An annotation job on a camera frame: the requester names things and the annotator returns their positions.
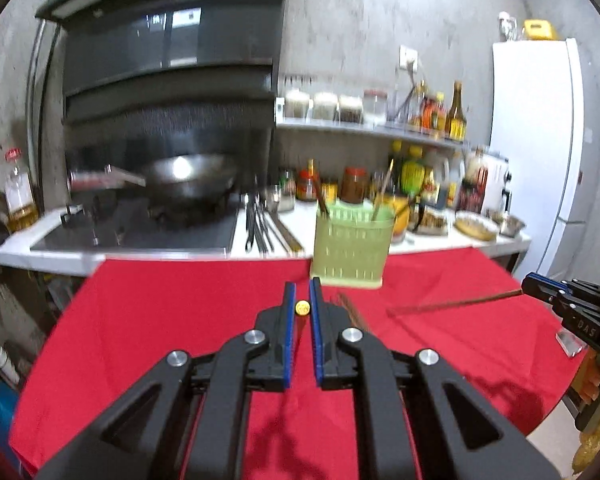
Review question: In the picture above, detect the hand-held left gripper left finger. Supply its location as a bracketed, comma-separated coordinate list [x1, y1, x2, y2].
[32, 281, 301, 480]

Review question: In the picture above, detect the black range hood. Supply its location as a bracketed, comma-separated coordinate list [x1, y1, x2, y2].
[35, 0, 293, 126]

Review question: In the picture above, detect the white countertop appliance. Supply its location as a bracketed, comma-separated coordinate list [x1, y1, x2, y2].
[480, 155, 512, 213]

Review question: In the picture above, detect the tall dark sauce bottle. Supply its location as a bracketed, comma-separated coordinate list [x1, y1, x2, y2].
[446, 81, 468, 141]

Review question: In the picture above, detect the small steel bowl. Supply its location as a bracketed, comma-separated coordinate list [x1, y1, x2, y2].
[265, 185, 296, 213]

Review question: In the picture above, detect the red-lidded glass jar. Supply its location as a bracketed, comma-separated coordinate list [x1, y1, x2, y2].
[364, 89, 388, 128]

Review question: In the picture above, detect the red seasoning carton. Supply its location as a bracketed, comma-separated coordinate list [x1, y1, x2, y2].
[422, 94, 438, 133]

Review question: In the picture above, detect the green plastic utensil holder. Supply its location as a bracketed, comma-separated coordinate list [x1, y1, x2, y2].
[310, 203, 397, 290]

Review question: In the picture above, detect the large red-lidded sauce jar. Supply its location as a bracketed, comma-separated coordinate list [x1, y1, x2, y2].
[341, 167, 370, 204]

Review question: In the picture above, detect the metal duct pipe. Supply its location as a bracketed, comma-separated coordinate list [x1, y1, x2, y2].
[27, 10, 63, 211]

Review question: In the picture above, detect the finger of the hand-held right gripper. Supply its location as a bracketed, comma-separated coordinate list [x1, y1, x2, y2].
[521, 282, 573, 317]
[526, 271, 600, 297]

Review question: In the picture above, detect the person's right hand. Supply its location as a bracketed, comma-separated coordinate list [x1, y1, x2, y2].
[577, 352, 600, 403]

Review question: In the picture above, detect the bunch of metal cutlery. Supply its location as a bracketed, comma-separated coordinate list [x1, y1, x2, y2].
[242, 192, 306, 256]

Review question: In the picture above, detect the blue plastic container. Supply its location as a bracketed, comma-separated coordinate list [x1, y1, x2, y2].
[0, 385, 21, 441]

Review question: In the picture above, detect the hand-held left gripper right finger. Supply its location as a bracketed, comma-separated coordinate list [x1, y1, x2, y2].
[309, 277, 561, 480]

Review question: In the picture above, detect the yellow-capped oil bottle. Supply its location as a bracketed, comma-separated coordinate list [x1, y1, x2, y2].
[432, 92, 448, 136]

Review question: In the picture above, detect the red-labelled sauce jar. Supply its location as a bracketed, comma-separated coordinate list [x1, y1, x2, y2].
[296, 160, 321, 202]

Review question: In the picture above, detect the steel wok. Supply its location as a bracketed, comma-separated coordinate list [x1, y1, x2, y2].
[69, 154, 241, 211]

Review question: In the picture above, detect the green bottle with yellow cap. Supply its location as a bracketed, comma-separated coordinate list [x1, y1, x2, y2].
[400, 146, 426, 197]

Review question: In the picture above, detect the white-lidded spice jar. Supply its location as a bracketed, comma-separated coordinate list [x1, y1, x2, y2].
[339, 95, 365, 125]
[312, 91, 338, 122]
[284, 89, 311, 121]

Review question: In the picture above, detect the white wall shelf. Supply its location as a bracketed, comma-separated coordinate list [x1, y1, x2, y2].
[275, 117, 466, 151]

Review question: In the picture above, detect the black glass gas stove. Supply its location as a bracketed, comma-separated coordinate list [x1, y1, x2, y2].
[30, 200, 241, 256]

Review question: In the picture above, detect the yellow box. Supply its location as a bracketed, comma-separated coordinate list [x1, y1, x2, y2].
[522, 20, 558, 41]

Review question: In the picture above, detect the white refrigerator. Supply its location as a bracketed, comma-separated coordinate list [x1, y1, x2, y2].
[487, 37, 588, 281]

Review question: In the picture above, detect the plastic cooking oil bottle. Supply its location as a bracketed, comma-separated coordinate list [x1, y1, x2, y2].
[4, 147, 38, 231]

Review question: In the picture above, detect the bunch of wooden chopsticks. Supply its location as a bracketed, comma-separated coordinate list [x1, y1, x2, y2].
[310, 160, 396, 333]

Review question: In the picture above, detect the clear seasoning bottle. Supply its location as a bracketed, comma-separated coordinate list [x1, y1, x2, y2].
[412, 80, 428, 131]

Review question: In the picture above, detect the yellow-rimmed bowl of food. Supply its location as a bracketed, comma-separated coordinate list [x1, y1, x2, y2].
[454, 211, 500, 242]

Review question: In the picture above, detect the steel bowl of food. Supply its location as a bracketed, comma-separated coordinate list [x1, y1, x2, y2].
[490, 210, 526, 238]

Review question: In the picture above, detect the white plastic jug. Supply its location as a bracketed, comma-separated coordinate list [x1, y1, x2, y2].
[447, 152, 466, 208]

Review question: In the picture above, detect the plate of cooked fish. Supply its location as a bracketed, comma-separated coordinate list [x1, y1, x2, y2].
[412, 207, 451, 237]

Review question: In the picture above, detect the clear cup with utensils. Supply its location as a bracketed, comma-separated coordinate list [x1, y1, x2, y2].
[387, 85, 416, 128]

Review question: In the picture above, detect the red tablecloth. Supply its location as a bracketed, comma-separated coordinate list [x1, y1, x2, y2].
[9, 247, 588, 480]

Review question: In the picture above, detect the dark soy sauce bottle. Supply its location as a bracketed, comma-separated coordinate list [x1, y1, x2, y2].
[389, 141, 406, 196]

